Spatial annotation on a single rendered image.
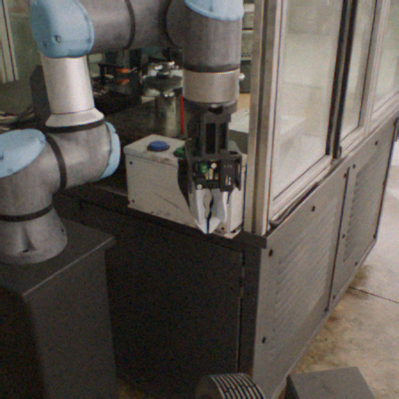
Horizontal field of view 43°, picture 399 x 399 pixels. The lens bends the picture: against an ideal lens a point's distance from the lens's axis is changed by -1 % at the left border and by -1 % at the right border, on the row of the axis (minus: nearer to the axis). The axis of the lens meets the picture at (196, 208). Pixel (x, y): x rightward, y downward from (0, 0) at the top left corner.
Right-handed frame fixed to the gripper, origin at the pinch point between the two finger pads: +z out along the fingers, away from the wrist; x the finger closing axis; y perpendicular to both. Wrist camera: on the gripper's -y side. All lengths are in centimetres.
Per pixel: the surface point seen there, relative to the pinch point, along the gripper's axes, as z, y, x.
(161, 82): -5, -74, -2
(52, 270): 16.3, -14.6, -27.3
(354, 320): 91, -78, 71
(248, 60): 2, -137, 37
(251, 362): 54, -24, 16
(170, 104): 2, -76, 1
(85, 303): 28.9, -20.2, -22.5
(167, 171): 4.5, -31.9, -3.6
